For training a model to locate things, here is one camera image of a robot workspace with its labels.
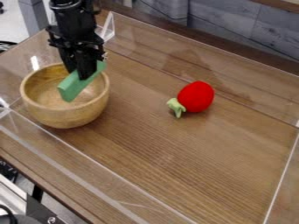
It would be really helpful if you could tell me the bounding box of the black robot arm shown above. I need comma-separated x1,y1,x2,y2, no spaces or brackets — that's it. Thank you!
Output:
45,0,105,80

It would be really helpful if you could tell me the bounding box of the green rectangular stick block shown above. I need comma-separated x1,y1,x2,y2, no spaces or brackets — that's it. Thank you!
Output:
57,61,106,102

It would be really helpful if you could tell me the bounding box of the brown wooden bowl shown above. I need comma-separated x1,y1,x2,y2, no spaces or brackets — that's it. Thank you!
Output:
20,63,109,129

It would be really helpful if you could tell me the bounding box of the red plush strawberry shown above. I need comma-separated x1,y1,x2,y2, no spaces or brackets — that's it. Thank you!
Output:
167,80,215,118

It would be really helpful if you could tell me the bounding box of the black cable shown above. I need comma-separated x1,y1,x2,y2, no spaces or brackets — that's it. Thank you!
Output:
0,204,18,224

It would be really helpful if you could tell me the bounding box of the black metal bracket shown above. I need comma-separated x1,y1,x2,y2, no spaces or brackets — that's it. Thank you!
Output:
25,195,66,224

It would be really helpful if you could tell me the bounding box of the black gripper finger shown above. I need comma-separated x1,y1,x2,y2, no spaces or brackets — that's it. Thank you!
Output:
74,51,97,80
60,54,76,73

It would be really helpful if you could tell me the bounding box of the clear acrylic tray wall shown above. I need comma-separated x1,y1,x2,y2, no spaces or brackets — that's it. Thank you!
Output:
0,10,299,224

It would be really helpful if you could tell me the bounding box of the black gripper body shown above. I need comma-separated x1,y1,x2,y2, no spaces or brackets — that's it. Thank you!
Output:
46,3,105,59

